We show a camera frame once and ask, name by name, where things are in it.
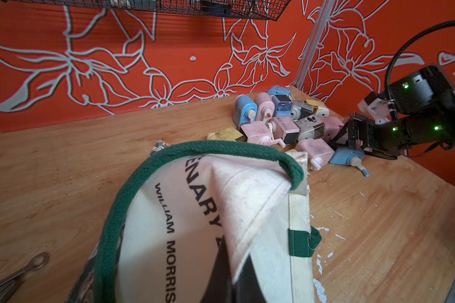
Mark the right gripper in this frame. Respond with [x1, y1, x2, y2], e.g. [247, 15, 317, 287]
[328, 112, 401, 160]

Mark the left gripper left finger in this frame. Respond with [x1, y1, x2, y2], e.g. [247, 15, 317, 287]
[200, 238, 235, 303]

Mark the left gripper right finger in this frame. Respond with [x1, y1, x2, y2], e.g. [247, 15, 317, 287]
[235, 256, 267, 303]

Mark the blue crank pencil sharpener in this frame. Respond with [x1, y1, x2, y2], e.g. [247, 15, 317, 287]
[329, 146, 370, 178]

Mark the yellow white pencil sharpener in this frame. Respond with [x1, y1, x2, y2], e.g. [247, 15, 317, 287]
[305, 98, 330, 117]

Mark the white canvas tote bag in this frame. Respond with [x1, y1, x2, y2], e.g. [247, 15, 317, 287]
[67, 141, 322, 302]

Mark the white round pencil sharpener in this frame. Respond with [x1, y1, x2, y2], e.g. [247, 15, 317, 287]
[291, 100, 315, 121]

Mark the light blue small sharpener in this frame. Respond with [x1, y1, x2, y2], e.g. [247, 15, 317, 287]
[271, 94, 293, 117]

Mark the blue square pencil sharpener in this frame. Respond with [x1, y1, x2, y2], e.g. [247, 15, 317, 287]
[268, 85, 294, 100]

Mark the pink square pencil sharpener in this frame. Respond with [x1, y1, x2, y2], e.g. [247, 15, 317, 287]
[240, 121, 286, 148]

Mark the blue pencil sharpener pink cap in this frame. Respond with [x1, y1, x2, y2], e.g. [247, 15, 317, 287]
[233, 95, 258, 129]

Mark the pale pink sharpener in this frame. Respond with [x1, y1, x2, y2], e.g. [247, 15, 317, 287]
[320, 116, 344, 141]

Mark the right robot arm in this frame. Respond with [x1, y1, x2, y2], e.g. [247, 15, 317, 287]
[329, 20, 455, 160]

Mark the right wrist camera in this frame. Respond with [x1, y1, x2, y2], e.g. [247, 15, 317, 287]
[358, 92, 390, 125]

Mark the black wire wall basket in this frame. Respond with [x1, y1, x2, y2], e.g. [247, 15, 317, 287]
[0, 0, 292, 21]

